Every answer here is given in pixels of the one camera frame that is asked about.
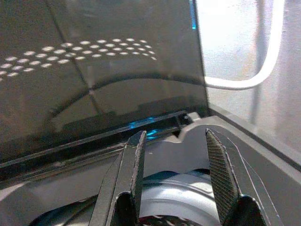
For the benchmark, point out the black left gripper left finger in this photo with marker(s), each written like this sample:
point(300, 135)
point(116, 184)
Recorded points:
point(117, 179)

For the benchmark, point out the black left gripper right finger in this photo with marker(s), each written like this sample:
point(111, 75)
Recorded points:
point(223, 179)

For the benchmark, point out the grey top-load washing machine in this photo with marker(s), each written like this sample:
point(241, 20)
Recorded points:
point(178, 164)

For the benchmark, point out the dark glass washer lid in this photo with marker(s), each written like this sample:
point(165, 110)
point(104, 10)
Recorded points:
point(98, 77)

